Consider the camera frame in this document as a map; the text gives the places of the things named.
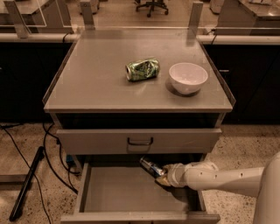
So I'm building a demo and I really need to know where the black office chair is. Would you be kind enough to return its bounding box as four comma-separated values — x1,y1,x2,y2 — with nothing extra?
136,0,169,18

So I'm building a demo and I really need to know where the white bowl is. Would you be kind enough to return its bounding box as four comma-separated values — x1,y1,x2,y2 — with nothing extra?
169,62,208,95

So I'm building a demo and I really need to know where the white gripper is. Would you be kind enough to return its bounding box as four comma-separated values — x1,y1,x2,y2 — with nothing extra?
156,164,192,187

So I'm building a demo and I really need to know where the black floor cable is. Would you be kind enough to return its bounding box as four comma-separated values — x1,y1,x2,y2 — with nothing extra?
0,122,80,224

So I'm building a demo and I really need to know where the grey top drawer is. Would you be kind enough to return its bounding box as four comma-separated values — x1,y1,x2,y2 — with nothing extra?
57,129,221,155

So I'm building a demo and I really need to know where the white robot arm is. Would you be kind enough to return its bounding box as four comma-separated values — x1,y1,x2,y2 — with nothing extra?
156,152,280,224

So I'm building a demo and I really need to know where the black bar on floor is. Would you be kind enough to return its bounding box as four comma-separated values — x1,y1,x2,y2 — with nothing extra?
9,146,44,221

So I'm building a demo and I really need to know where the grey open middle drawer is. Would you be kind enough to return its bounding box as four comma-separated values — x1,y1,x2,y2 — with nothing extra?
60,154,220,224

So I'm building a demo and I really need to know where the crushed green soda can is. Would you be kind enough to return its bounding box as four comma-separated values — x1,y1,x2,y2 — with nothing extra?
125,58,160,82

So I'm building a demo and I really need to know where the dark top drawer handle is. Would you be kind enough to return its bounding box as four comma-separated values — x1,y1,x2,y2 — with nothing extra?
127,137,154,146

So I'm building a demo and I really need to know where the redbull can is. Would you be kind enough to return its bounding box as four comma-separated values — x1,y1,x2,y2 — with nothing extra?
140,157,165,178

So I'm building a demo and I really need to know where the grey drawer cabinet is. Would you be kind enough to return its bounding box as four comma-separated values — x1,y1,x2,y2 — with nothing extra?
42,28,236,224

